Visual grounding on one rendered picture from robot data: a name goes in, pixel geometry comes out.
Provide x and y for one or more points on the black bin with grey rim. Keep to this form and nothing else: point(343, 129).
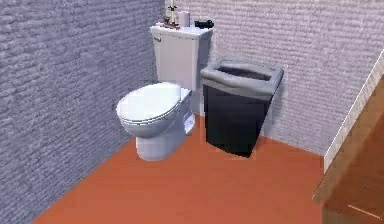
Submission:
point(233, 120)

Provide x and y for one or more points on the black cloth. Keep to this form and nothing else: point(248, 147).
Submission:
point(204, 24)

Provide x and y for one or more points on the pink soap bar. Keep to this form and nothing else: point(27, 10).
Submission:
point(160, 24)

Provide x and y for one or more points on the white toilet paper roll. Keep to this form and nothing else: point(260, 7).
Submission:
point(184, 18)

